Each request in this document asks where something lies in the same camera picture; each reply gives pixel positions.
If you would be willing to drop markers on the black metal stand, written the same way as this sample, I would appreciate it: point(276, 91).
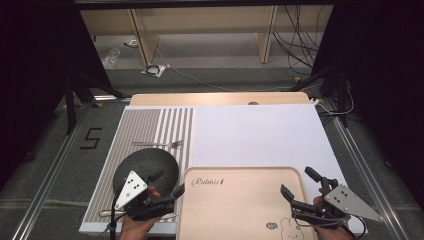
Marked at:
point(340, 93)
point(70, 106)

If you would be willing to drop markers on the beige tray with rabbit print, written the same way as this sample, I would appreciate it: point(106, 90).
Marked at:
point(240, 206)

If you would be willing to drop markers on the silver fork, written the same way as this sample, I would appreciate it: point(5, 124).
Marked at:
point(156, 144)

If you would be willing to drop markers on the black curtain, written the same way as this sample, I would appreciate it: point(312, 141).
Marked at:
point(36, 73)
point(383, 83)

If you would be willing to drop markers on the metal floor rail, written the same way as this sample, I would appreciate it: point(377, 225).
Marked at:
point(370, 176)
point(50, 173)

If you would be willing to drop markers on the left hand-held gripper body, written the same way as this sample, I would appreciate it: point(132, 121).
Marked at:
point(131, 190)

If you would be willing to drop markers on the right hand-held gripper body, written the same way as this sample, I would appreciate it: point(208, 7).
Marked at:
point(350, 203)

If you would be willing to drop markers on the dark table grommet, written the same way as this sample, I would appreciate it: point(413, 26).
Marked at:
point(253, 103)

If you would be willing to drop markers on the person's right hand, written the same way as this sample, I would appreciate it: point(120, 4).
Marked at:
point(333, 233)

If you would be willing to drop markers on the grey striped placemat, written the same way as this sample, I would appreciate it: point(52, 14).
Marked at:
point(140, 130)

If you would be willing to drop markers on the dark grey round plate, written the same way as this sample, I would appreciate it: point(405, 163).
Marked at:
point(146, 163)

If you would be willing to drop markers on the person's left hand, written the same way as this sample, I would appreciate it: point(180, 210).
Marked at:
point(135, 230)

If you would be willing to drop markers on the clear plastic bottle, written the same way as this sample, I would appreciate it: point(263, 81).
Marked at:
point(111, 58)

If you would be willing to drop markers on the small white floor object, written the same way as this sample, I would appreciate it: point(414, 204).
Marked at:
point(131, 43)

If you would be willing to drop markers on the white board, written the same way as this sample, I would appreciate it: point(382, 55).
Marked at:
point(260, 136)

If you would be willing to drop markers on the light wooden shelf unit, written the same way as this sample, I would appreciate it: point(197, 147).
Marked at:
point(206, 20)

